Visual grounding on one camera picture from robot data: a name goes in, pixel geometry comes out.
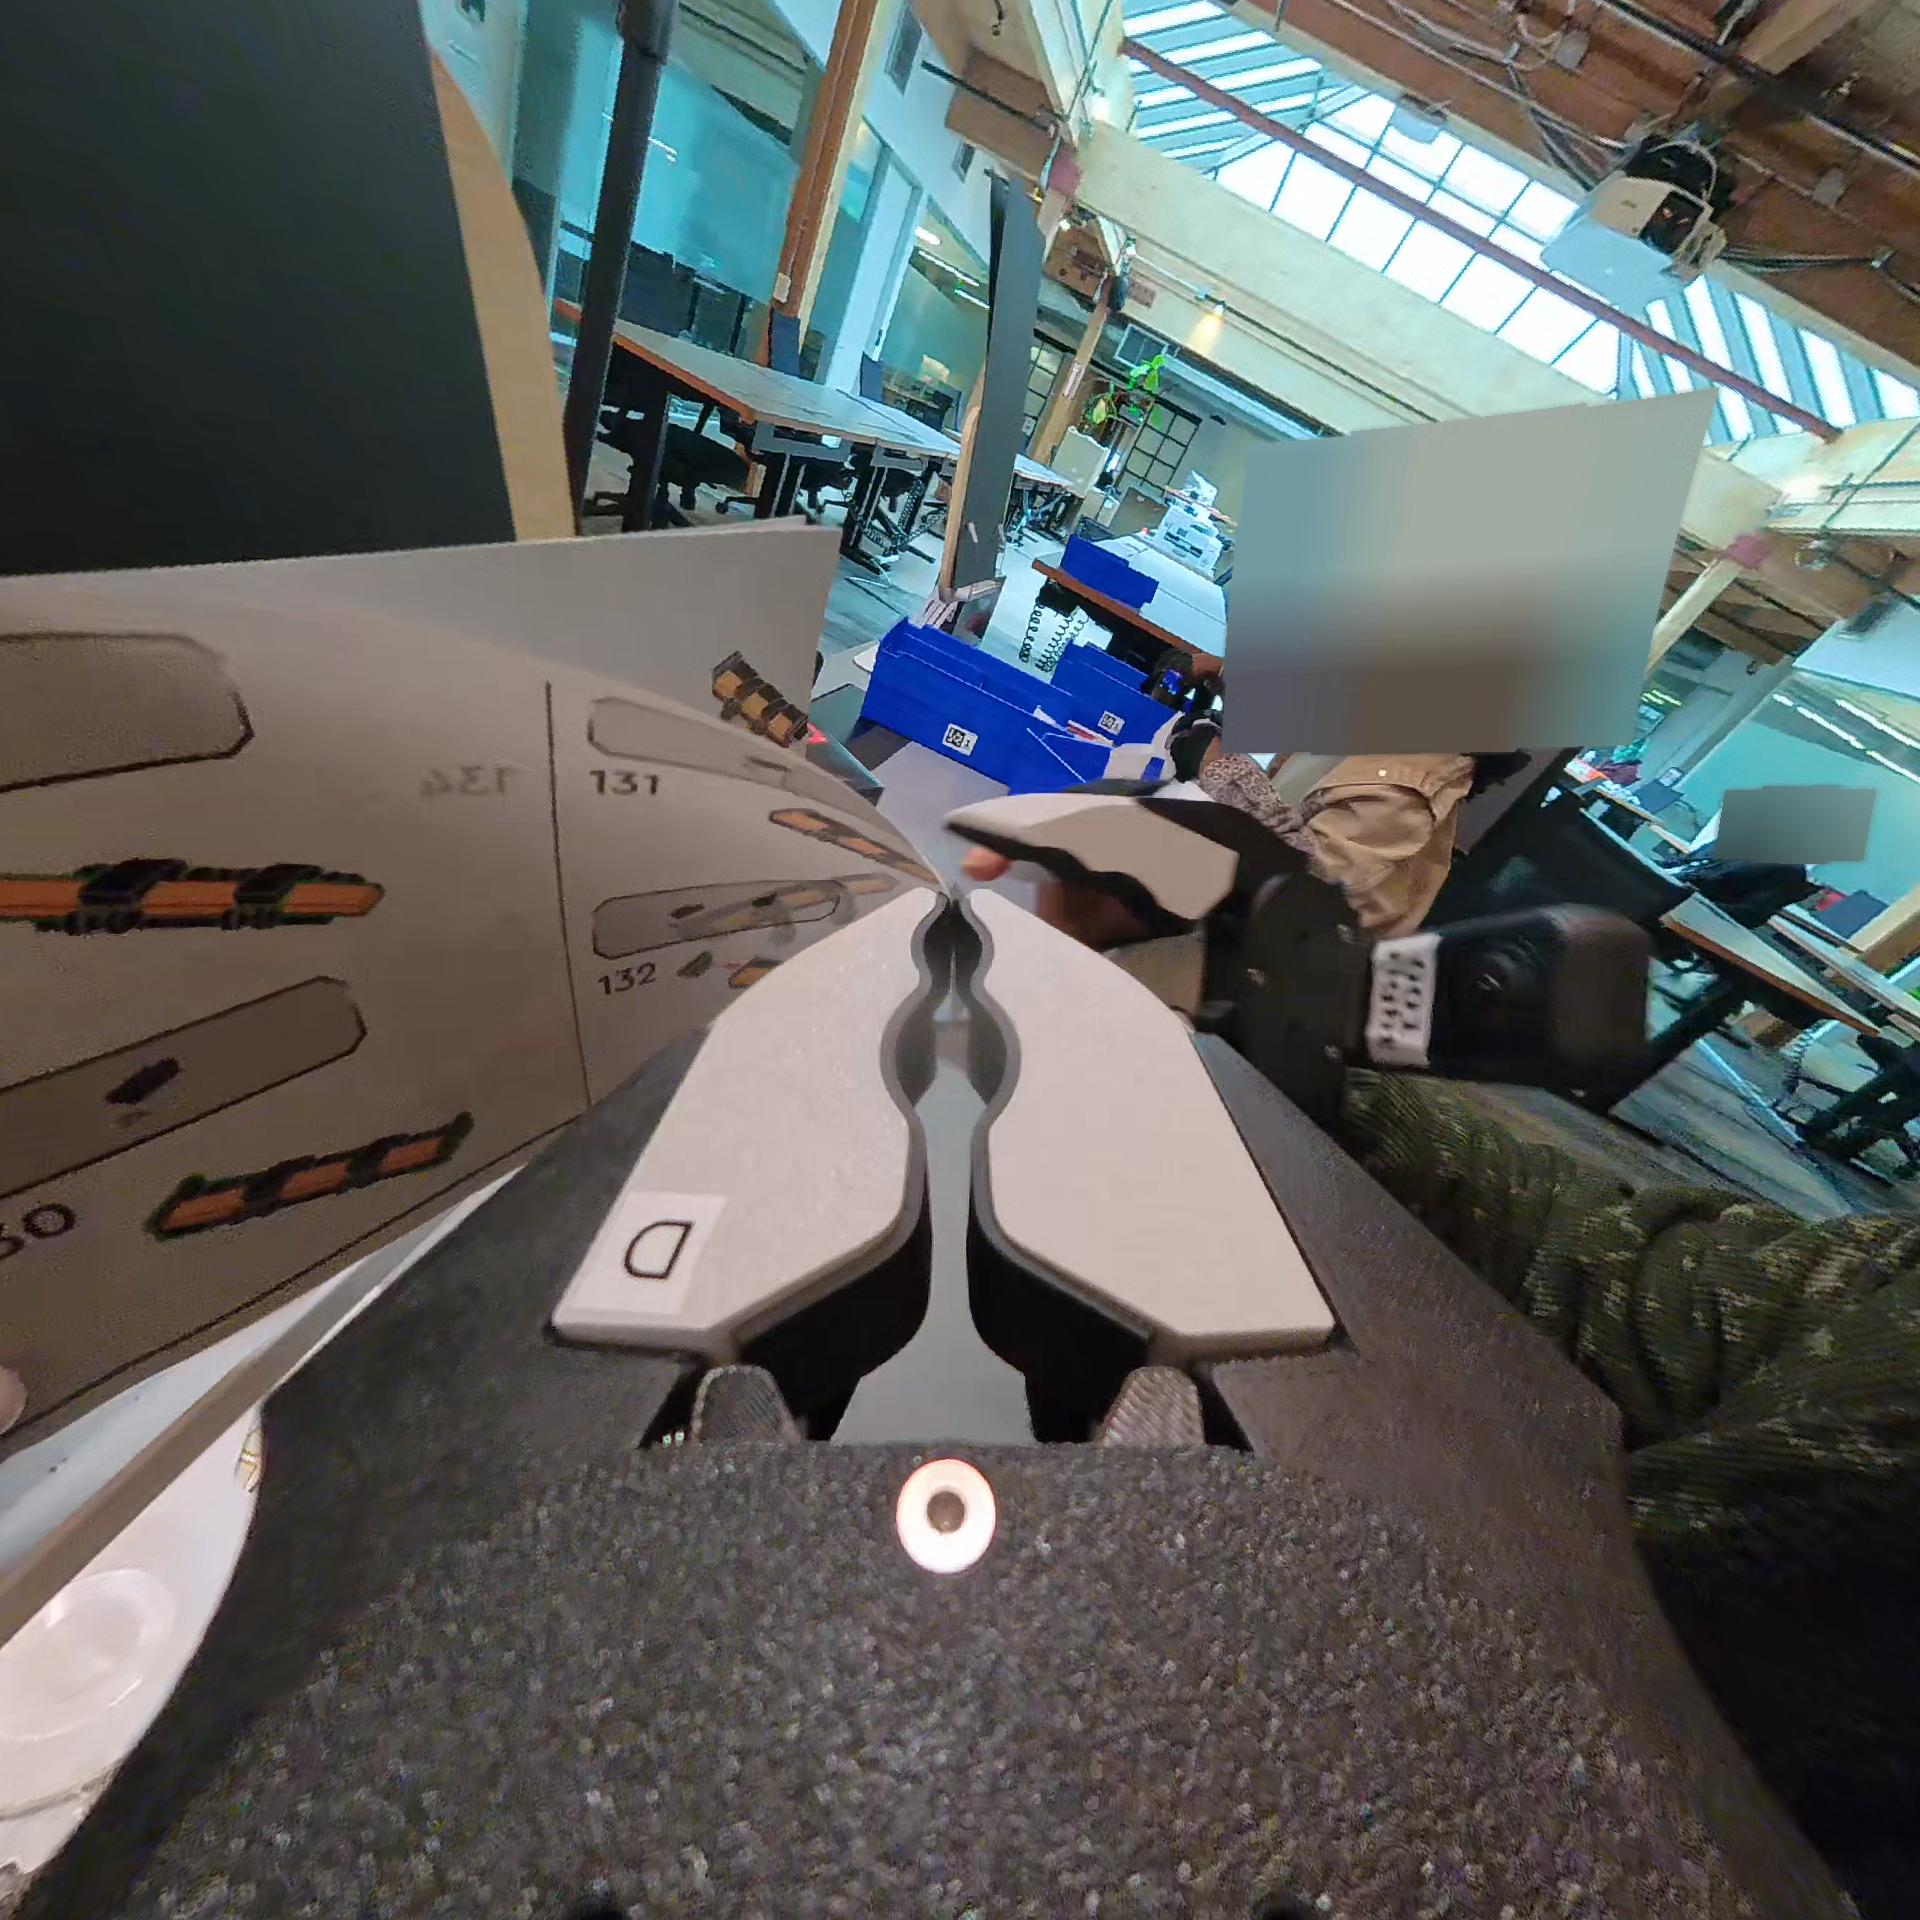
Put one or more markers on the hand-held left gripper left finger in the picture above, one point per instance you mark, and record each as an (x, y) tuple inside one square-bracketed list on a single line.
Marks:
[(748, 1141)]

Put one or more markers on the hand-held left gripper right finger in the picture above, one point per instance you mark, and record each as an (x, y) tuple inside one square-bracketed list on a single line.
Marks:
[(1155, 1170)]

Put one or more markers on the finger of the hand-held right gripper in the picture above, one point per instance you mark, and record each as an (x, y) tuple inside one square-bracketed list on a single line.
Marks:
[(1186, 872), (1050, 824)]

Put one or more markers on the lego instruction booklet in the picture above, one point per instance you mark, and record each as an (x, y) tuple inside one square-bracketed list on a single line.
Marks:
[(303, 898)]

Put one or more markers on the person's right hand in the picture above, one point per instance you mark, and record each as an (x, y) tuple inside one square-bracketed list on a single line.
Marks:
[(1089, 917)]

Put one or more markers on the stacked blue plastic bins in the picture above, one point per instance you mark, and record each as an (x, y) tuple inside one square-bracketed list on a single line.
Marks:
[(959, 705)]

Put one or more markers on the wooden desk black legs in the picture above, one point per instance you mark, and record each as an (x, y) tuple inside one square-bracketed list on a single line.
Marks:
[(1773, 961)]

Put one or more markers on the green potted plant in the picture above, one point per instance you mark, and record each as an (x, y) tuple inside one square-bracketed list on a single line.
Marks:
[(1130, 387)]

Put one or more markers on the long grey desk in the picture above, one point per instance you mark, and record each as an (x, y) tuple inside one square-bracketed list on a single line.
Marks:
[(781, 398)]

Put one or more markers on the row of dark office chairs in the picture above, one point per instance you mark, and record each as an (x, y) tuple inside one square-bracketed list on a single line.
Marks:
[(692, 452)]

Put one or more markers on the wooden pillar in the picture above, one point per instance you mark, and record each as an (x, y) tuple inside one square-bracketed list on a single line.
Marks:
[(824, 167)]

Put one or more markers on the black hanging pole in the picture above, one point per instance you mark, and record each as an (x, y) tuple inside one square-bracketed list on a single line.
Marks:
[(615, 254)]

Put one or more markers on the white ceiling device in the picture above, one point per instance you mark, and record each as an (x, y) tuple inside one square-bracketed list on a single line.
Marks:
[(1643, 210)]

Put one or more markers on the white book stand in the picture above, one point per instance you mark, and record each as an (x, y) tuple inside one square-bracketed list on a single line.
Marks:
[(107, 1649)]

